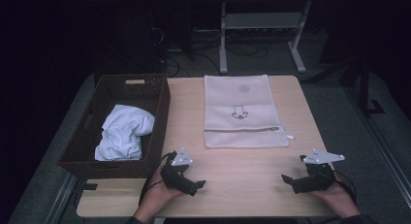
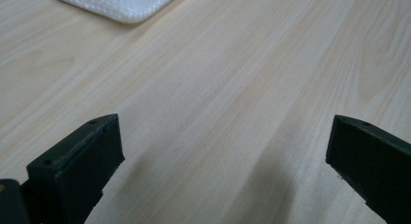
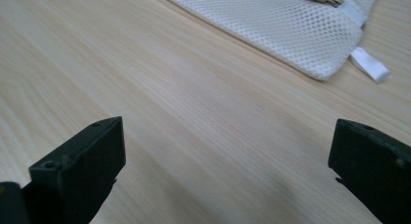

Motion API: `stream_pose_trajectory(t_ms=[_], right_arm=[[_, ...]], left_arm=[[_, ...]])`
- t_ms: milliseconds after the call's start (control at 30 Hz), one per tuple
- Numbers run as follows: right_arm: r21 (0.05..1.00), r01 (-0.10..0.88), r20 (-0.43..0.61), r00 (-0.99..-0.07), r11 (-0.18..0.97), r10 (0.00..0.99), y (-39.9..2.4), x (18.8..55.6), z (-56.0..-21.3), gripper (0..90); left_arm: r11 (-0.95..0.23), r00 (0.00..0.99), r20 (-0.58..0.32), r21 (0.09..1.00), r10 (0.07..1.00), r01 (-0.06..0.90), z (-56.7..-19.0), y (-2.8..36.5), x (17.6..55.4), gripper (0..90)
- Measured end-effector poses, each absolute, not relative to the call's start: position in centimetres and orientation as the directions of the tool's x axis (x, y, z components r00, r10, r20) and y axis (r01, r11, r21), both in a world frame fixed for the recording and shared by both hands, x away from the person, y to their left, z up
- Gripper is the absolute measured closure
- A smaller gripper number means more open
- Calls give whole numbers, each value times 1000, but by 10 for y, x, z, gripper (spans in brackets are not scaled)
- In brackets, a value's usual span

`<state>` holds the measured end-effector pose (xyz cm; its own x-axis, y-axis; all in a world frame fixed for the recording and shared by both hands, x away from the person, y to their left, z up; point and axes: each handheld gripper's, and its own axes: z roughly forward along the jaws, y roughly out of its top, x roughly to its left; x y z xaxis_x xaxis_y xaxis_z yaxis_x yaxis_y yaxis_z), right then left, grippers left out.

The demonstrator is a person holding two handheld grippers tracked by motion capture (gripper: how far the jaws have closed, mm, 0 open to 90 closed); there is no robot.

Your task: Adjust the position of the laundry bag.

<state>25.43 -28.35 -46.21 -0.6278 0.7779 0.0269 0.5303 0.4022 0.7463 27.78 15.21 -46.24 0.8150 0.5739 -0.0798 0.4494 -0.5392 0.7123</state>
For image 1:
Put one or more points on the white metal desk frame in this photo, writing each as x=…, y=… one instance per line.
x=261, y=21

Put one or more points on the black metal stand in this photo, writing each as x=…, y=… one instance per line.
x=365, y=88

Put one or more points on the metal floor rail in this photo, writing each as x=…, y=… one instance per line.
x=384, y=146
x=59, y=201

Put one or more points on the person's right hand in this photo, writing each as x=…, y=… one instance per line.
x=342, y=198

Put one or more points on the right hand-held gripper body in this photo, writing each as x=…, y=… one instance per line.
x=318, y=180

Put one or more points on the brown wicker basket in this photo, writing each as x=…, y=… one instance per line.
x=129, y=91

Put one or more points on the white garment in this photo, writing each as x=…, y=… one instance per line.
x=124, y=133

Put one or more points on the black tape strip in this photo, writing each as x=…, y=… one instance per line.
x=89, y=186

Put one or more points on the person's left hand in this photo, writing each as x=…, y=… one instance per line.
x=156, y=196

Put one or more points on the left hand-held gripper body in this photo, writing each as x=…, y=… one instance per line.
x=174, y=175

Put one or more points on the white zippered laundry bag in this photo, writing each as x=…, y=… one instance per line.
x=240, y=101

